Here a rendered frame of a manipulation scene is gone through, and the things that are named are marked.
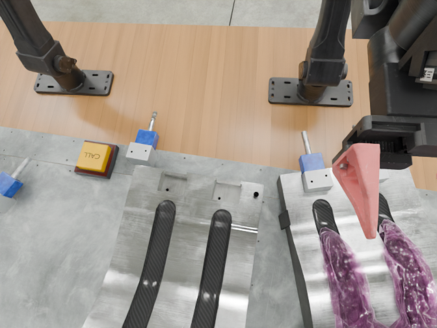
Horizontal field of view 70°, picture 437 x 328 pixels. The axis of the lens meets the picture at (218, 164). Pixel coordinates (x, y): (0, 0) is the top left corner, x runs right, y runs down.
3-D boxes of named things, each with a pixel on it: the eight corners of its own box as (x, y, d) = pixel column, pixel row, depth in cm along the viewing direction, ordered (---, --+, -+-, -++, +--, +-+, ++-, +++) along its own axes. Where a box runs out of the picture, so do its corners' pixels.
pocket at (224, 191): (216, 181, 65) (215, 176, 61) (242, 185, 64) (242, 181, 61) (212, 203, 63) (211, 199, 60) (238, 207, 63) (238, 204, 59)
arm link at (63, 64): (55, 66, 67) (67, 44, 68) (20, 57, 68) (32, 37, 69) (70, 82, 72) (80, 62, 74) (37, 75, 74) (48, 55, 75)
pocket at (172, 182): (166, 174, 66) (162, 168, 62) (190, 177, 65) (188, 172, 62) (161, 194, 64) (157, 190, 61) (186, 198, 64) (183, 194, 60)
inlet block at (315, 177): (290, 138, 70) (294, 127, 64) (312, 135, 69) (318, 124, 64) (302, 195, 65) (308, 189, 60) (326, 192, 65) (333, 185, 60)
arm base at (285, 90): (365, 89, 67) (363, 62, 69) (271, 85, 69) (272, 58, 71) (352, 107, 74) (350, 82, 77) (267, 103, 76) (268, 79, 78)
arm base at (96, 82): (95, 78, 72) (102, 53, 74) (13, 75, 73) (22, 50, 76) (109, 96, 79) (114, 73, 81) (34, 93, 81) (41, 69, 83)
